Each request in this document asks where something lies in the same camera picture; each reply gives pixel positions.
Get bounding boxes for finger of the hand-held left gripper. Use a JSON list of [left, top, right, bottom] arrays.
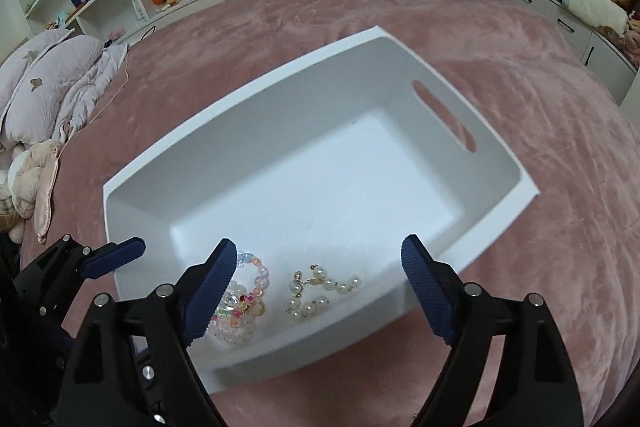
[[17, 235, 92, 303], [80, 237, 147, 280]]

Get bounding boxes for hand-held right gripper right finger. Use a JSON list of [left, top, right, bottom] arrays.
[[401, 234, 586, 427]]

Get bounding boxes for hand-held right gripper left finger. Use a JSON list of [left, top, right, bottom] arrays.
[[59, 238, 238, 427]]

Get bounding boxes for white bead bracelet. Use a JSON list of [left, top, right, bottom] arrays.
[[207, 277, 258, 347]]

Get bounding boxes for colourful bead bracelet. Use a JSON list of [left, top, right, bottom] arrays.
[[215, 249, 273, 323]]

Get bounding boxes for white pearl bracelet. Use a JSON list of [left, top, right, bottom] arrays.
[[285, 272, 331, 323]]

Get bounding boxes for pearl drop earring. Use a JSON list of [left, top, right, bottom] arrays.
[[306, 263, 362, 296]]

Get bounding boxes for white plastic bin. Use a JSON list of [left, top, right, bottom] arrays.
[[102, 25, 542, 395]]

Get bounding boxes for pink sleep mask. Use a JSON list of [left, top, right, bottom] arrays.
[[34, 142, 62, 243]]

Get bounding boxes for beige plush toy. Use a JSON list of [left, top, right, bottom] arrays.
[[0, 139, 56, 243]]

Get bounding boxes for pink fleece blanket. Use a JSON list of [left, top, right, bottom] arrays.
[[20, 0, 640, 427]]

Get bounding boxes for grey pillow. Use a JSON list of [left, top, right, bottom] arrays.
[[2, 34, 103, 148], [0, 28, 76, 108]]

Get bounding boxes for lavender crumpled cloth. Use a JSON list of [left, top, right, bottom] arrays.
[[52, 42, 131, 142]]

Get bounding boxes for rolled floral pillow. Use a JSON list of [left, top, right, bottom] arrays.
[[561, 0, 630, 36]]

